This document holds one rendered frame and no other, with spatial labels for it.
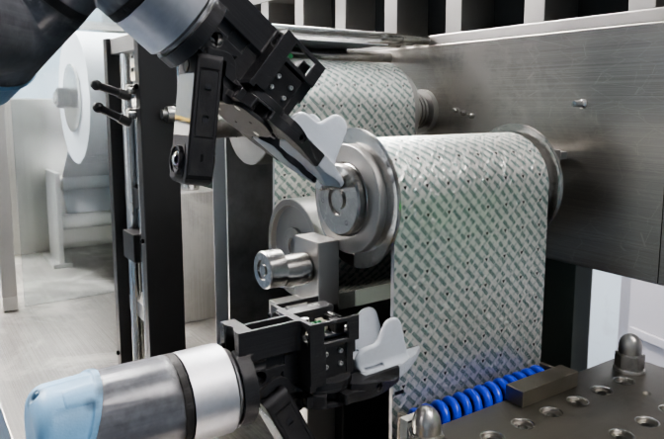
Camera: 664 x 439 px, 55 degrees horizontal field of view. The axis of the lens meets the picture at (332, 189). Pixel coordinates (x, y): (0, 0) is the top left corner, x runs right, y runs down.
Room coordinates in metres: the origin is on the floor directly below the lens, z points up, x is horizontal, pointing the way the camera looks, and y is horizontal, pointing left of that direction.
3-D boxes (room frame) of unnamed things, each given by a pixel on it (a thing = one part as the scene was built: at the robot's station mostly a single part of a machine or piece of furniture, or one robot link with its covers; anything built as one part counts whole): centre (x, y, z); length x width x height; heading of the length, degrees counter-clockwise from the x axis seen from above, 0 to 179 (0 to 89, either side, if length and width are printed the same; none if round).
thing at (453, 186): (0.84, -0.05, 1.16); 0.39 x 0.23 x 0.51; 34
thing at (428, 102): (1.04, -0.12, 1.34); 0.07 x 0.07 x 0.07; 34
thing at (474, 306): (0.69, -0.16, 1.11); 0.23 x 0.01 x 0.18; 124
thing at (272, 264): (0.65, 0.06, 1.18); 0.04 x 0.02 x 0.04; 34
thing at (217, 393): (0.51, 0.11, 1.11); 0.08 x 0.05 x 0.08; 34
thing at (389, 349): (0.60, -0.06, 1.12); 0.09 x 0.03 x 0.06; 123
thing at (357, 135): (0.67, -0.02, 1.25); 0.15 x 0.01 x 0.15; 34
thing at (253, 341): (0.55, 0.04, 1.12); 0.12 x 0.08 x 0.09; 124
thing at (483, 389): (0.67, -0.17, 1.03); 0.21 x 0.04 x 0.03; 124
